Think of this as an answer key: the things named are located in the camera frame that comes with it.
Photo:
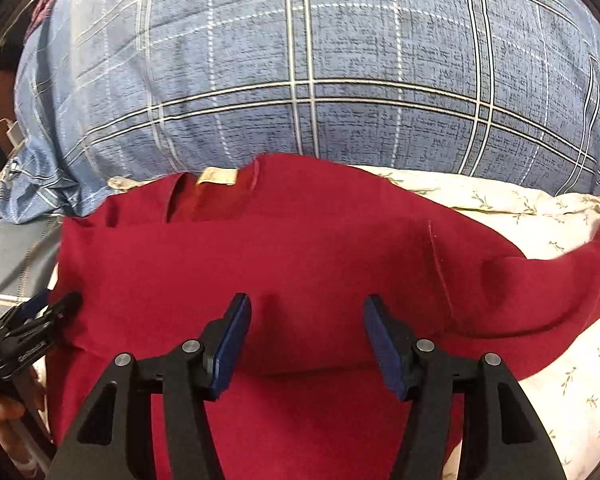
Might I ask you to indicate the white charger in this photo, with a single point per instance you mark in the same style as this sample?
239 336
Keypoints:
16 132

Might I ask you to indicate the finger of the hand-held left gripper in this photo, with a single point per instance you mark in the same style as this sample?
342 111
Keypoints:
32 304
60 310

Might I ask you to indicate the red shirt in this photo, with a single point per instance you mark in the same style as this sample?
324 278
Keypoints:
305 260

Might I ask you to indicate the blue plaid pillow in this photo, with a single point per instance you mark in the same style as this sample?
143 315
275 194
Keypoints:
330 35

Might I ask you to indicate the cream floral bedsheet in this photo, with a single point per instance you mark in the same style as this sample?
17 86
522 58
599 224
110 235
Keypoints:
555 232

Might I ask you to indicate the dark red patterned cloth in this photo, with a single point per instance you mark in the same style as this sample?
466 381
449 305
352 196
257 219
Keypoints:
42 12

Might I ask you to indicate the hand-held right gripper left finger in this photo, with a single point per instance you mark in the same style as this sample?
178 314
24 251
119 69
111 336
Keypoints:
230 342

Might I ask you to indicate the grey plaid bedsheet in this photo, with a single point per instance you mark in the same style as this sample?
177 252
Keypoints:
15 255

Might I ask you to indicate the person's left hand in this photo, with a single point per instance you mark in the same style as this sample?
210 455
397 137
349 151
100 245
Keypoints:
10 415

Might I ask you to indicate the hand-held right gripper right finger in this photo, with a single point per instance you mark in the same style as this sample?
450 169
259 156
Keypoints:
387 350

